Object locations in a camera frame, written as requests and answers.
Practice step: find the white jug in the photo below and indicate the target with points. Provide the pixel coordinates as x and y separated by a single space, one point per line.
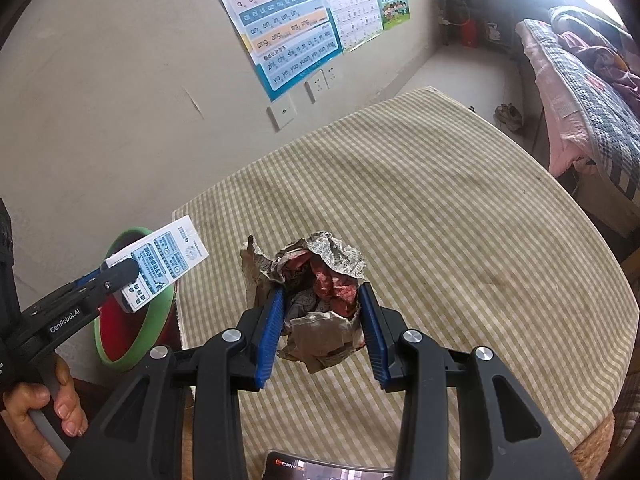
493 31

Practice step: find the red container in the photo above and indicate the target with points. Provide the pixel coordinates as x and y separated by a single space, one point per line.
468 34

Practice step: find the bed with plaid quilt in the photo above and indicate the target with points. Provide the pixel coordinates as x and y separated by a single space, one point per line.
590 105

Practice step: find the newspaper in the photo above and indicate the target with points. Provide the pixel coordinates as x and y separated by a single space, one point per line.
320 330

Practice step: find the black smartphone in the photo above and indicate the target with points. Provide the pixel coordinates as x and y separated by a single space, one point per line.
325 470

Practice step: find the white wall plate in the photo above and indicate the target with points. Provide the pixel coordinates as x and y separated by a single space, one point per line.
281 116

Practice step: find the tan chair cushion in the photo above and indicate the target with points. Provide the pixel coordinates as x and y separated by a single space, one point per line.
595 440

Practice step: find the white wall poster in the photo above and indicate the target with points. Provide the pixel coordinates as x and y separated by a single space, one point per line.
350 5

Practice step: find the pink bed sheet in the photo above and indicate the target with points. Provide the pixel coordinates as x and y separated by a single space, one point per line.
560 120

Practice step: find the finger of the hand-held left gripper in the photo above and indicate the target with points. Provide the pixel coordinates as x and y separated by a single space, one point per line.
92 276
117 275

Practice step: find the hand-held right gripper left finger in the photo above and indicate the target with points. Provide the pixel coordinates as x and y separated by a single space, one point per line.
270 340

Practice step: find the person's left hand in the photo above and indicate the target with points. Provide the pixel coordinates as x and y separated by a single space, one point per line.
70 400

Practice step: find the white drink carton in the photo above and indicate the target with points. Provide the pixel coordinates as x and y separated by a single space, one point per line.
165 255

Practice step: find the red bin with green rim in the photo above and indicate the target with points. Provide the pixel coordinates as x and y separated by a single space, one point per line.
125 330

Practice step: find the white wall socket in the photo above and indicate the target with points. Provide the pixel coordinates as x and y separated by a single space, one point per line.
315 90
331 77

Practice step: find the purple blanket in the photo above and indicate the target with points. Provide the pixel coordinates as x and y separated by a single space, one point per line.
615 65

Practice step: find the blue bordered wall poster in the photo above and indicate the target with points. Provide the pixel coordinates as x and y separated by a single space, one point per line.
280 25

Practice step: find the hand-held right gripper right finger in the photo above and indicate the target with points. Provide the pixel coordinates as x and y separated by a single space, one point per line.
372 335

